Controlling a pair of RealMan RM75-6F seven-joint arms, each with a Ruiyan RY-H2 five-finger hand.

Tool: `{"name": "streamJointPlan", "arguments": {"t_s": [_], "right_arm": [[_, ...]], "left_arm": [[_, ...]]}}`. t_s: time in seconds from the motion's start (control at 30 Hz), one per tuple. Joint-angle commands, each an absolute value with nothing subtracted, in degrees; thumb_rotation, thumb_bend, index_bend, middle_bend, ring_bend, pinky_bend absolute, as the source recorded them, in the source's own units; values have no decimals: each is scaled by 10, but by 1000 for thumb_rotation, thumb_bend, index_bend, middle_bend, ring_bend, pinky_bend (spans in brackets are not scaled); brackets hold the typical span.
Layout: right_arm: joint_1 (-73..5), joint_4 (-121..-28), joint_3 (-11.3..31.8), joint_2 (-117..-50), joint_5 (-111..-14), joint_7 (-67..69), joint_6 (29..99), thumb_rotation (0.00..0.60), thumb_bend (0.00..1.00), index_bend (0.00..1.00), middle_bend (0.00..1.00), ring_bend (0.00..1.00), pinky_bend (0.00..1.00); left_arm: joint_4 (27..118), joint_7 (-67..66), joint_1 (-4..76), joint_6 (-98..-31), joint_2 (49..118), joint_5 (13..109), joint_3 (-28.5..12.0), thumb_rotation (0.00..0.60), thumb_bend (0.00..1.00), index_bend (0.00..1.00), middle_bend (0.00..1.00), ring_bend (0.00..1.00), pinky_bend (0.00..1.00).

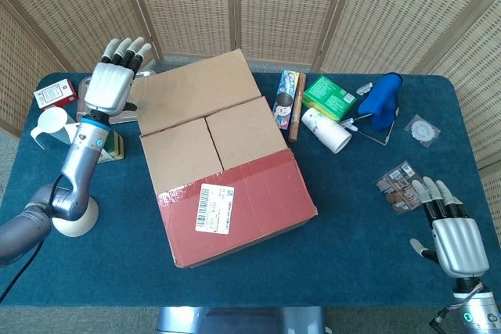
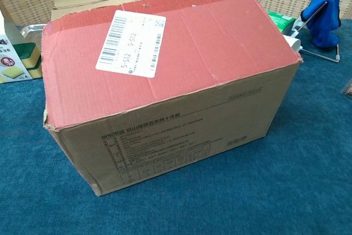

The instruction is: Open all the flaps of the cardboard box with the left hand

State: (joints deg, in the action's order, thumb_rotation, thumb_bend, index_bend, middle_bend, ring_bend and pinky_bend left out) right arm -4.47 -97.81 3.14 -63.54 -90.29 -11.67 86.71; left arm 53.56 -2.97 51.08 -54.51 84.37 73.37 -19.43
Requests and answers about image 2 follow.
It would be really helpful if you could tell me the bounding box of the rectangular stainless steel tray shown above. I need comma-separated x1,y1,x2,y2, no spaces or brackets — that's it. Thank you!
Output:
19,23,45,51

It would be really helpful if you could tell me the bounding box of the blue felt table cover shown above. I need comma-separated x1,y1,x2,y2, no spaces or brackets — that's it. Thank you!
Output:
0,17,352,235

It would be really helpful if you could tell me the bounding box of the blue oven mitt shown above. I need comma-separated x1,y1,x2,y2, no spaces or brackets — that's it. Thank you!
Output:
300,0,347,48

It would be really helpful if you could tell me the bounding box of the yellow green sponge pack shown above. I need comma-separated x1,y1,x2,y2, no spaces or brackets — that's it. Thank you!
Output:
0,16,42,84

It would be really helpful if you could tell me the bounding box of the large cardboard shipping box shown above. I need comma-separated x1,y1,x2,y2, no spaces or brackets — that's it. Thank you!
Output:
40,0,303,197

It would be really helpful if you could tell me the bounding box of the green tissue pack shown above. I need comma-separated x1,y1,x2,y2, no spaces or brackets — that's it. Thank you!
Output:
266,9,296,36

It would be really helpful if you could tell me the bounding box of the brown snack packet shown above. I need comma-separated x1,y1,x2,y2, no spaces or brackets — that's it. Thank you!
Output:
340,78,352,98

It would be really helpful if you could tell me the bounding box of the white plastic clip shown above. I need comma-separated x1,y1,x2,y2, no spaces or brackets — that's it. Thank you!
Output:
290,17,306,39

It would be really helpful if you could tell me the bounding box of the stack of white paper cups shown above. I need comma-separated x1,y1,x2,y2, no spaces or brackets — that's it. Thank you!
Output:
283,35,303,54

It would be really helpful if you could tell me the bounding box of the metal wire rack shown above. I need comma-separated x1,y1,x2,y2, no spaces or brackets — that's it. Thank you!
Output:
291,1,341,62

